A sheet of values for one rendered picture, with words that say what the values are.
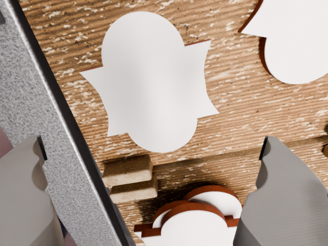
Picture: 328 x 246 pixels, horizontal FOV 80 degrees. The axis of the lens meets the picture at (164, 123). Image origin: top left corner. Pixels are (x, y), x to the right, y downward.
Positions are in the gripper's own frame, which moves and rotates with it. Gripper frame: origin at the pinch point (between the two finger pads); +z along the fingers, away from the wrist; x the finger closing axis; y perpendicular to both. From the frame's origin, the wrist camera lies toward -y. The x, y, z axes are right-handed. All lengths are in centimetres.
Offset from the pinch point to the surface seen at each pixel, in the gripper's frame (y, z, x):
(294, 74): -1.6, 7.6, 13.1
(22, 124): 5.7, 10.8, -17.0
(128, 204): 17.7, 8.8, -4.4
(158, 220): 15.0, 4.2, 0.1
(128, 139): 6.5, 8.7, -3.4
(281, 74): -1.7, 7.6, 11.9
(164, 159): 9.5, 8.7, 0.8
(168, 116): 2.8, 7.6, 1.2
